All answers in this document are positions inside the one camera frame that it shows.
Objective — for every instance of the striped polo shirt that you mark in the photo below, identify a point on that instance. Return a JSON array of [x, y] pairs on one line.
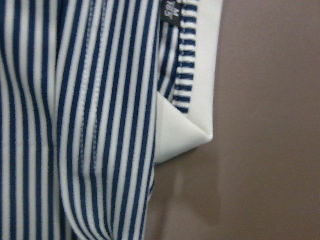
[[93, 95]]

